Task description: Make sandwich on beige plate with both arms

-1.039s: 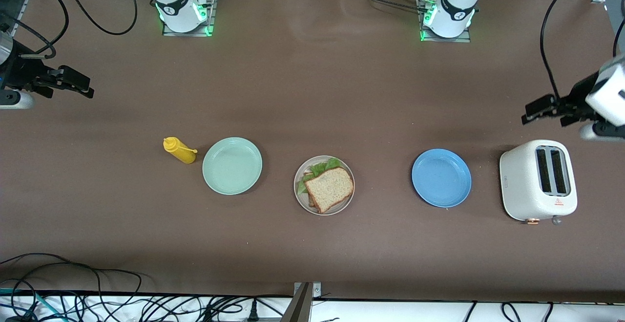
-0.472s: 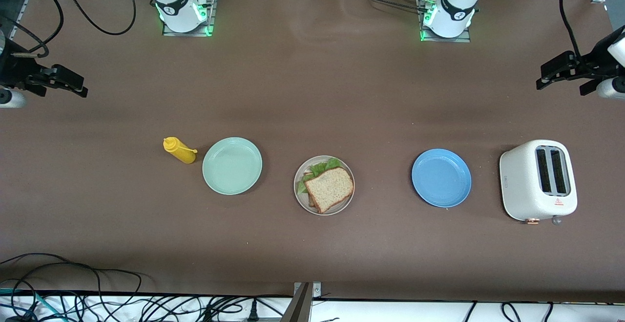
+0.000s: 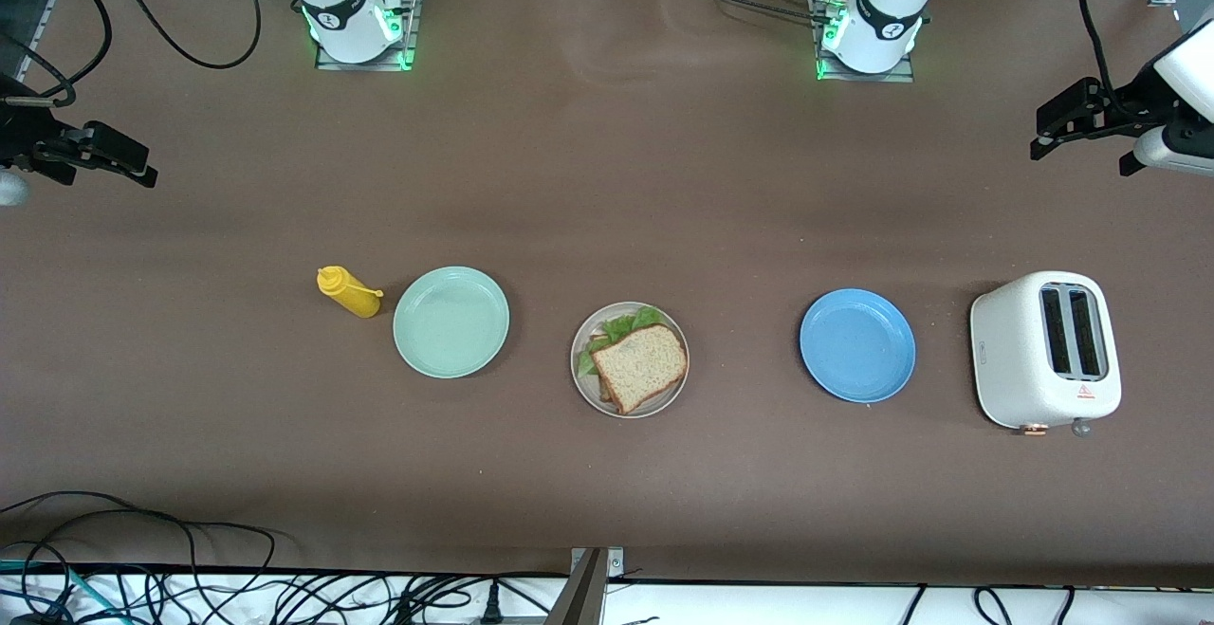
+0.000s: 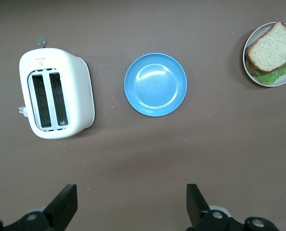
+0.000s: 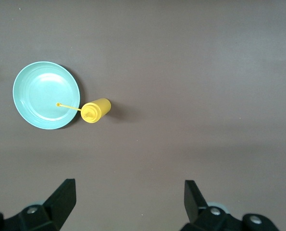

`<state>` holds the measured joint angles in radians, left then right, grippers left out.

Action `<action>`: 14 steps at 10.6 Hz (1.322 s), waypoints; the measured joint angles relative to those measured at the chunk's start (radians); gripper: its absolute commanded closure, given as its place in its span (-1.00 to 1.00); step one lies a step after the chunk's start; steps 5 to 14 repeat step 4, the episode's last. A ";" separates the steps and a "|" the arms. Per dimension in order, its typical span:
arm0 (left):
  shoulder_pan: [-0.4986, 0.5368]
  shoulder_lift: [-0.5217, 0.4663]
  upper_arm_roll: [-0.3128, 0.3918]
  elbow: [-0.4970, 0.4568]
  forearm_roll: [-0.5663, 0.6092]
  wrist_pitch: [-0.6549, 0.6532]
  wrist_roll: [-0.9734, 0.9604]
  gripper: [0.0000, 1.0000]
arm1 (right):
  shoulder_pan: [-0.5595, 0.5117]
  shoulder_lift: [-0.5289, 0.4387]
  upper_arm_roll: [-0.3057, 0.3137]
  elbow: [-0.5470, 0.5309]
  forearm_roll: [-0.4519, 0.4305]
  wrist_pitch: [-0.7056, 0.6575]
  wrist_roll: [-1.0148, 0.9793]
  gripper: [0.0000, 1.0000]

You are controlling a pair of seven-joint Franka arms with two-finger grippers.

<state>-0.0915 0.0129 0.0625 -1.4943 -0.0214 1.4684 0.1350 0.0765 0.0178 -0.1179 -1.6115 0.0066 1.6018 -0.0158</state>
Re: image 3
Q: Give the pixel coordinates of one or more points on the small metal bracket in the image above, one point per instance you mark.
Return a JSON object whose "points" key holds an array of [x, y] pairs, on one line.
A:
{"points": [[615, 563]]}

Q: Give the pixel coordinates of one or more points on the yellow squeeze bottle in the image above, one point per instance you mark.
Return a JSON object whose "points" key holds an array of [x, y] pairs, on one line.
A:
{"points": [[351, 291]]}

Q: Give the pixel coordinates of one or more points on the blue plate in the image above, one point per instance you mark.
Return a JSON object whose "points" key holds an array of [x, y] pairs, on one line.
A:
{"points": [[857, 345]]}

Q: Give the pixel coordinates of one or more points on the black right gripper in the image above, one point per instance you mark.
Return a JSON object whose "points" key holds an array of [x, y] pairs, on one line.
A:
{"points": [[21, 139]]}

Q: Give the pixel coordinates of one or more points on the beige plate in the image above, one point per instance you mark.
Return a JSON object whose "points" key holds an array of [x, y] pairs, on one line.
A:
{"points": [[588, 388]]}

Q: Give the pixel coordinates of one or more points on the light bread slice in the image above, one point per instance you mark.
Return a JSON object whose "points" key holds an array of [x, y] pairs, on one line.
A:
{"points": [[607, 391]]}

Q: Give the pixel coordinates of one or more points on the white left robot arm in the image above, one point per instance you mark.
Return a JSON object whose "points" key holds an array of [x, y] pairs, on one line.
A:
{"points": [[887, 18]]}

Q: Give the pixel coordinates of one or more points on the grey metal post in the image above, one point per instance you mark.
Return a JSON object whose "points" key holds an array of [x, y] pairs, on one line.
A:
{"points": [[580, 597]]}

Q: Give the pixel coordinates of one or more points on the mint green plate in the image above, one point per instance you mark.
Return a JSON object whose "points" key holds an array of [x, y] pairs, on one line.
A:
{"points": [[450, 321]]}

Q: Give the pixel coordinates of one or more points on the black power plug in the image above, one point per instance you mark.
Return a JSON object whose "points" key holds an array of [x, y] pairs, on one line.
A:
{"points": [[492, 606]]}

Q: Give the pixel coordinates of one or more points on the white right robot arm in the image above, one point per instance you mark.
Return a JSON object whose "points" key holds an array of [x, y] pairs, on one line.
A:
{"points": [[341, 9]]}

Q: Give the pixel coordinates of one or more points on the dark crust bread slice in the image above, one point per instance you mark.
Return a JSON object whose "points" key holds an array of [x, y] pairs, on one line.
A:
{"points": [[640, 364]]}

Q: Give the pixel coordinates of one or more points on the white toaster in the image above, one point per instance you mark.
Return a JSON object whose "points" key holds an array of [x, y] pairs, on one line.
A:
{"points": [[1010, 350]]}

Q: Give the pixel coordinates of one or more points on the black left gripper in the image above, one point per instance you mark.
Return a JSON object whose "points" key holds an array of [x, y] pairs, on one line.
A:
{"points": [[1128, 111]]}

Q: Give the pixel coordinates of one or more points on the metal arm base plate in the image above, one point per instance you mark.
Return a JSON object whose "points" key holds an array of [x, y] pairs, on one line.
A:
{"points": [[906, 77], [410, 37]]}

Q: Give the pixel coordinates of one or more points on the green lettuce leaf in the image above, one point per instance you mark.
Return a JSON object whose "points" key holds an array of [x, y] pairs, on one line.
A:
{"points": [[616, 329]]}

